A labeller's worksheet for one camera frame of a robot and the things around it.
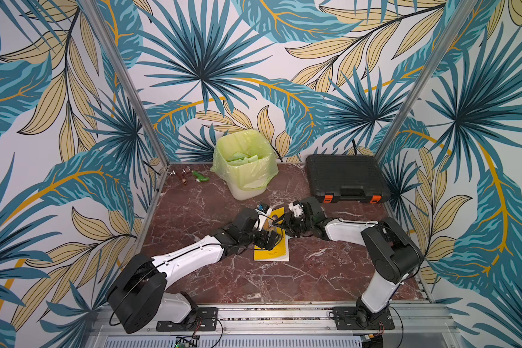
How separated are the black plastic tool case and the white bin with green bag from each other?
0.24 m

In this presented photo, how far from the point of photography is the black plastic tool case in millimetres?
1023

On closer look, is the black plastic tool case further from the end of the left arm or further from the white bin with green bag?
the end of the left arm

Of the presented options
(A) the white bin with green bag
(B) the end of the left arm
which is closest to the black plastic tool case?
(A) the white bin with green bag

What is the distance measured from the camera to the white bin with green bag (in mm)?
875
